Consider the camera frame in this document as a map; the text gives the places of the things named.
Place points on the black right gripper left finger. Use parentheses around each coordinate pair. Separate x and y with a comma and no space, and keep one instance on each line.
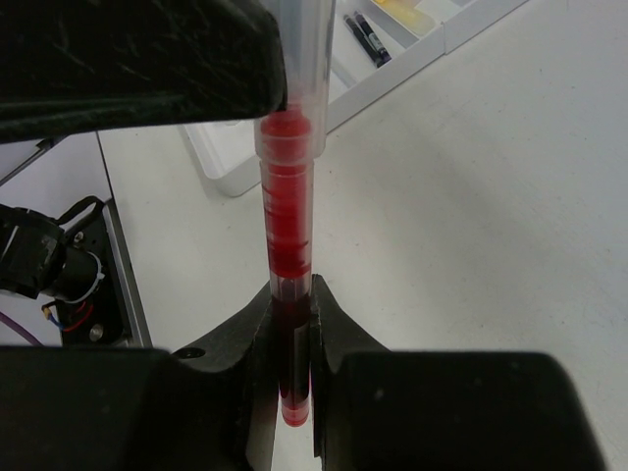
(207,406)

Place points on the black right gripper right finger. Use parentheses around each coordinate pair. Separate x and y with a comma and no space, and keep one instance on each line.
(381,409)

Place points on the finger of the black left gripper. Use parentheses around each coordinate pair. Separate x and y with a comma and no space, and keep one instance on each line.
(69,67)

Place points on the red gel pen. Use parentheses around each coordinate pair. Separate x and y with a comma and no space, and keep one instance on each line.
(283,140)

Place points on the black gel pen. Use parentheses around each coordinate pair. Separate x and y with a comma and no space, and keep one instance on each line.
(363,41)

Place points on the purple gel pen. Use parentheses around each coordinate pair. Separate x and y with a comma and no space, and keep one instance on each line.
(372,37)

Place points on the clear pen cap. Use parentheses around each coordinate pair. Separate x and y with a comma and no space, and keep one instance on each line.
(306,31)

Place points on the white compartment tray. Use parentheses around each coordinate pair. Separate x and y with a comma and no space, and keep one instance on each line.
(225,150)

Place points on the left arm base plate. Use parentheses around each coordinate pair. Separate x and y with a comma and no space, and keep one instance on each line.
(95,296)

